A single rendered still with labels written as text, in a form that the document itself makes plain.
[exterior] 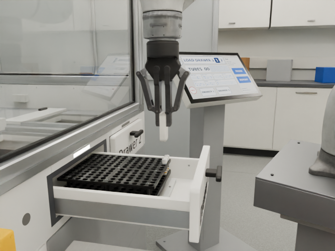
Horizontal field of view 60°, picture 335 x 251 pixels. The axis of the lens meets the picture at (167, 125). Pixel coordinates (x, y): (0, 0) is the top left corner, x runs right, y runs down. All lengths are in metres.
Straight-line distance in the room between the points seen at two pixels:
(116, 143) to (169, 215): 0.38
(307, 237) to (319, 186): 0.19
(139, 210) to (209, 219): 1.25
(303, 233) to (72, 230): 0.63
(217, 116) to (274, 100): 1.99
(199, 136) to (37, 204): 1.13
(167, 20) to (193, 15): 1.66
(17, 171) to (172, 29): 0.41
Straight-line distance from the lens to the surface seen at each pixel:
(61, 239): 0.73
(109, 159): 0.79
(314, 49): 4.31
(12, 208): 0.57
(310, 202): 0.82
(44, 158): 0.62
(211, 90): 1.47
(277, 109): 3.58
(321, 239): 0.96
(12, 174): 0.56
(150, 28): 0.66
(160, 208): 0.58
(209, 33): 2.28
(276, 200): 0.84
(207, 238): 1.88
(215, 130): 1.63
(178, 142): 2.41
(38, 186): 0.61
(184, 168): 0.80
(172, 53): 0.66
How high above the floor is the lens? 1.15
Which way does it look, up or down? 13 degrees down
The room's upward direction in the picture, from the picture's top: straight up
